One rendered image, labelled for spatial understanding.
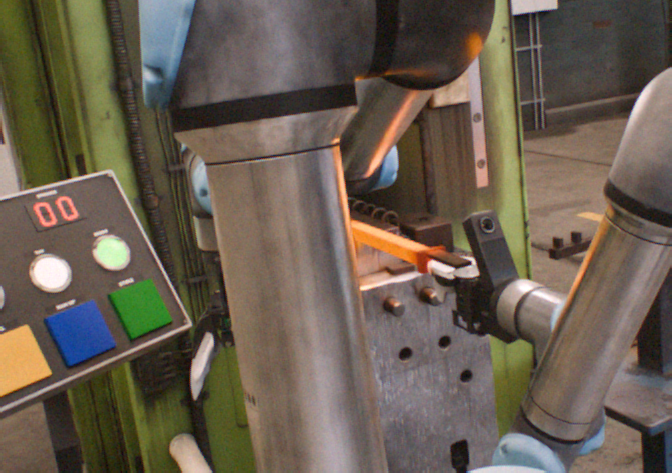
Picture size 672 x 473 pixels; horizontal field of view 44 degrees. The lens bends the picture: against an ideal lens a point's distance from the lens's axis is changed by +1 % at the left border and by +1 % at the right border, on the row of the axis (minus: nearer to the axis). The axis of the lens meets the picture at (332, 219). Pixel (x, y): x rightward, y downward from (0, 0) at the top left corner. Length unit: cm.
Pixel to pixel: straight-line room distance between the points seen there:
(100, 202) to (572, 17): 811
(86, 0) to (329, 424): 110
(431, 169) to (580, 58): 754
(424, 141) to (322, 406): 125
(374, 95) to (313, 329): 23
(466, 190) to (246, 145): 133
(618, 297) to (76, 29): 101
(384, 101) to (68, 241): 70
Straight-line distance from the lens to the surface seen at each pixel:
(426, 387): 160
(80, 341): 119
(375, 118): 69
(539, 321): 103
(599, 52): 937
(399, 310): 147
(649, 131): 80
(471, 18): 53
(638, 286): 84
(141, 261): 128
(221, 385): 166
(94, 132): 150
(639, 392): 163
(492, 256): 113
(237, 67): 46
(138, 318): 124
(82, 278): 124
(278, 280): 49
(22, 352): 116
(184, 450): 162
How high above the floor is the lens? 139
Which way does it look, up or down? 14 degrees down
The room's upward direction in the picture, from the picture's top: 7 degrees counter-clockwise
